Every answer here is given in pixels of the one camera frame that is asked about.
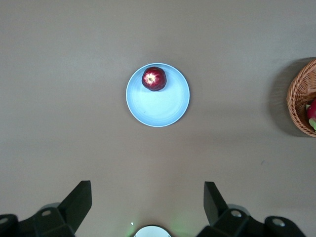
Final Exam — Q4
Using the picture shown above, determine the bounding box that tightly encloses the brown wicker basket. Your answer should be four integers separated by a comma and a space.
286, 58, 316, 138

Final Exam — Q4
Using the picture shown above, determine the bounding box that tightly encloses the blue round plate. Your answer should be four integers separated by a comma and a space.
125, 62, 191, 128

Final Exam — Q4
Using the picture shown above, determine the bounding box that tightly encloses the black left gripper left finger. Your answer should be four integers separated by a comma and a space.
18, 181, 93, 237

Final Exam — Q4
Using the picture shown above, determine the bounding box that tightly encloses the pink dragon fruit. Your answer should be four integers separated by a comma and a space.
305, 98, 316, 132

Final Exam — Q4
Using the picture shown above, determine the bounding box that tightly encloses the dark red apple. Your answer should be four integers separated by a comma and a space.
141, 66, 166, 92

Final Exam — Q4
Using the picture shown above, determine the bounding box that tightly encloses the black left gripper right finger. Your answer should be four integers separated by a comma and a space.
196, 181, 266, 237

